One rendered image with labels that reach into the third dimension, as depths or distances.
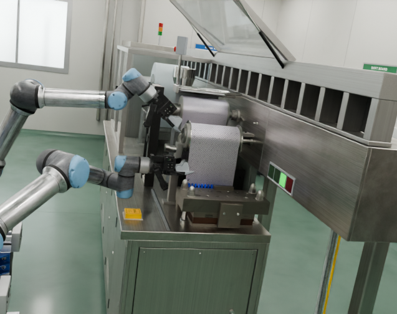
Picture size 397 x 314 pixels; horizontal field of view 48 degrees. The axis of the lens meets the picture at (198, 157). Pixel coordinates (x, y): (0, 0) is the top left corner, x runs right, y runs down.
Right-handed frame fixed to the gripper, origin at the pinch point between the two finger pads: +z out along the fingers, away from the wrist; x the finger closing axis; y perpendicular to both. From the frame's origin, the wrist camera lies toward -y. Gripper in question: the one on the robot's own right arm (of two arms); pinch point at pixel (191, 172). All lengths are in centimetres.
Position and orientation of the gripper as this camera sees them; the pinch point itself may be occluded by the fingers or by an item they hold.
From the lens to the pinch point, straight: 207.2
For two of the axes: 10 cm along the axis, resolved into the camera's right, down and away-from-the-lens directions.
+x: -2.3, -2.5, 9.4
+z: 9.6, 0.7, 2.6
